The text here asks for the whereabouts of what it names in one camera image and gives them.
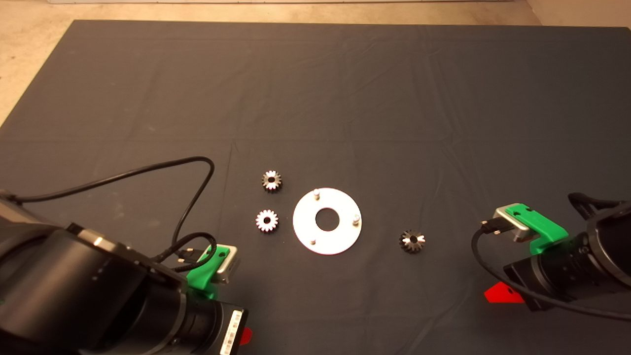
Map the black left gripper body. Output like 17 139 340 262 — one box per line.
173 298 248 355

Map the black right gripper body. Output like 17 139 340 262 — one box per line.
504 235 601 312

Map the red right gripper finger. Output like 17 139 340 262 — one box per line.
485 282 524 304

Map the small steel planetary gear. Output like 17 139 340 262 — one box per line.
255 209 280 233
261 170 283 193
399 229 426 254

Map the round metal carrier plate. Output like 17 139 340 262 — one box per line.
292 187 363 256

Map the dark grey table cloth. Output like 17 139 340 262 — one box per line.
0 20 631 355

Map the green left camera mount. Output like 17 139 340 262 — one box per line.
186 245 230 299

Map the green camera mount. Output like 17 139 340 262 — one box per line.
186 245 230 299
505 203 569 255

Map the green right camera mount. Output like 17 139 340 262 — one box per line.
505 203 569 255

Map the silver left camera box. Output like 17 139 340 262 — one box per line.
211 245 241 284

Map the silver camera box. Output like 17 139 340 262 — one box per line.
494 207 533 242
211 245 241 284

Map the silver right camera box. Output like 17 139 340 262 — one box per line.
494 207 533 242

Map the black right arm cable loop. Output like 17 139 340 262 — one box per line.
568 192 623 220

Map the black left camera cable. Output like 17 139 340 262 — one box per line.
7 156 218 273

